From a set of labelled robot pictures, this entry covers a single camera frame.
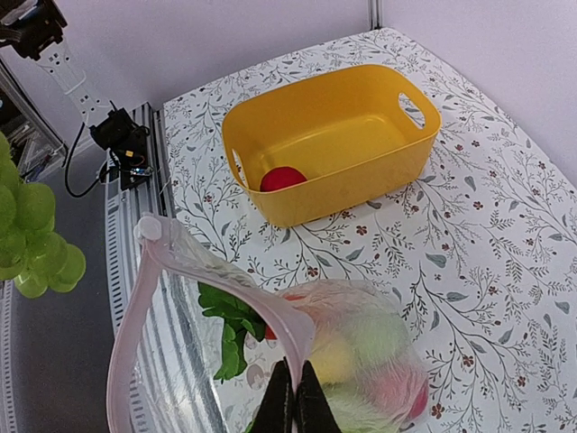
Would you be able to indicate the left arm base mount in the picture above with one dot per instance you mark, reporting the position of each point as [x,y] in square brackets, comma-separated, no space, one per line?
[127,144]

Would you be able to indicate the green grape bunch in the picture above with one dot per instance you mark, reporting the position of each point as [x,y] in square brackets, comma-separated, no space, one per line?
[33,255]

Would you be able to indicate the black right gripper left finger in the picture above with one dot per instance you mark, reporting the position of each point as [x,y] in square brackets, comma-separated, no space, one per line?
[275,414]

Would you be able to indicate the yellow lemon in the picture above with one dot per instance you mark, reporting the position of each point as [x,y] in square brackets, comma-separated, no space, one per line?
[332,358]

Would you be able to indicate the yellow plastic basket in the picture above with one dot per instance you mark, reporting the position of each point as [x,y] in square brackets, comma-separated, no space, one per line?
[356,134]

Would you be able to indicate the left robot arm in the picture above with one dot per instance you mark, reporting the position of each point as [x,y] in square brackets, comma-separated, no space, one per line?
[35,30]

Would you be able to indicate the green apple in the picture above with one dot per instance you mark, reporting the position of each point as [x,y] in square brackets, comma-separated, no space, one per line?
[376,338]

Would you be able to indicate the left aluminium frame post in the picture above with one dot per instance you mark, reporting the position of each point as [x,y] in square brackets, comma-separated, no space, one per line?
[375,11]

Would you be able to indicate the floral table mat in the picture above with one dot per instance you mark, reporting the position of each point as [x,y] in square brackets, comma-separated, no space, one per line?
[478,254]

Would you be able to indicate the clear zip top bag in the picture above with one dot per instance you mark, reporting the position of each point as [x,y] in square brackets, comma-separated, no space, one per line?
[165,341]

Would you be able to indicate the orange carrot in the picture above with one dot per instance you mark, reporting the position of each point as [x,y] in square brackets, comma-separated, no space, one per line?
[261,315]

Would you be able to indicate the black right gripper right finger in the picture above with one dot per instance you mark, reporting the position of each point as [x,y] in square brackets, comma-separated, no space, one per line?
[313,414]

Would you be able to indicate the red apple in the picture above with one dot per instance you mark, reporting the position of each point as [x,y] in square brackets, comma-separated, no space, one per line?
[400,391]
[281,178]

